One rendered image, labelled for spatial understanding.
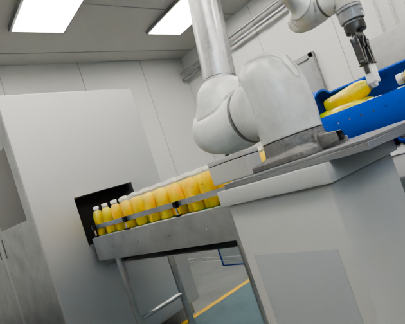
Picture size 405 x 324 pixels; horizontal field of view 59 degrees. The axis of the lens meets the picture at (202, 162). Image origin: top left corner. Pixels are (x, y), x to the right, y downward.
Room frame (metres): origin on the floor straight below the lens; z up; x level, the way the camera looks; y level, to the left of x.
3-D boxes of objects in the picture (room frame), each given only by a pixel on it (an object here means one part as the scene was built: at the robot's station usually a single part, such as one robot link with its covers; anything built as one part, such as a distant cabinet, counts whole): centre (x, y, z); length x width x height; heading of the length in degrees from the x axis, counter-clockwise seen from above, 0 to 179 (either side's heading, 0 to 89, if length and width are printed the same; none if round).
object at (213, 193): (2.00, 0.31, 0.96); 1.60 x 0.01 x 0.03; 46
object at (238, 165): (1.47, -0.12, 1.05); 0.20 x 0.10 x 0.10; 46
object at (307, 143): (0.88, -0.24, 1.05); 0.22 x 0.18 x 0.06; 34
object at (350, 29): (1.32, -0.69, 1.37); 0.08 x 0.07 x 0.09; 135
